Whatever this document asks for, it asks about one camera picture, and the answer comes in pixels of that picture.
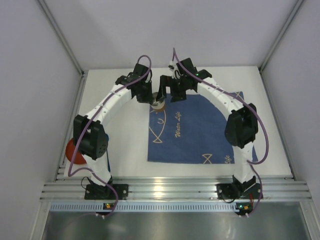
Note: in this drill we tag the slotted cable duct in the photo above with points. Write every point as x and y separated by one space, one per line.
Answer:
148 207

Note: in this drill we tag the brown paper cup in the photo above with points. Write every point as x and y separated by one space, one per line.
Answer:
157 105

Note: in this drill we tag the blue metal spoon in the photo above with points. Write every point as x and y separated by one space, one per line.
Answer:
107 153

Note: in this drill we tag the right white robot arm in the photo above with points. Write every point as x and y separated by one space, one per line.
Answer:
241 118

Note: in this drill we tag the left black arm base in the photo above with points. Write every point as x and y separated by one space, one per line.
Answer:
98 192

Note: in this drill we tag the aluminium mounting rail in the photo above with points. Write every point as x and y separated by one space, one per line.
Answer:
274 189

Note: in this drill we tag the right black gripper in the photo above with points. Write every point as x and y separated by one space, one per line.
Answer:
175 88

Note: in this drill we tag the blue fish placemat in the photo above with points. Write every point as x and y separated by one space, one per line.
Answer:
191 131

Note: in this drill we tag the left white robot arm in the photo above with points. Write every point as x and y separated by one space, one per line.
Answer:
89 135

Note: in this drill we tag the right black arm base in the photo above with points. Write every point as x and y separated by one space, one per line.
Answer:
228 192

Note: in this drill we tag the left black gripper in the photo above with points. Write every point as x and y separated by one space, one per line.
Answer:
144 93

